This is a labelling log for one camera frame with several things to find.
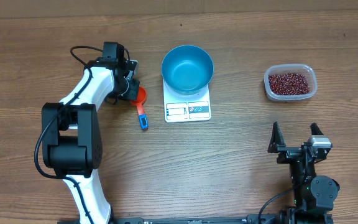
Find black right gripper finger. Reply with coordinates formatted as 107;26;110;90
267;121;286;153
310;123;323;135

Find red measuring scoop blue handle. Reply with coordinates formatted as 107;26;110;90
131;86;149;130

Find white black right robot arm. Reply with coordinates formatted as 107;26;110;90
264;122;340;223

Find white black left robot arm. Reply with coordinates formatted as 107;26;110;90
34;42;140;223

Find white kitchen scale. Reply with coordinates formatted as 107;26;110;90
163;81;211;123

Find blue bowl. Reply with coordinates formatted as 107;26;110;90
161;45;214;95

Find red beans in container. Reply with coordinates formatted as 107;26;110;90
268;73;310;95

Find clear plastic container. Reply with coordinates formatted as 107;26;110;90
264;63;318;101

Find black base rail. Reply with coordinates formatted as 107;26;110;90
57;213;291;224

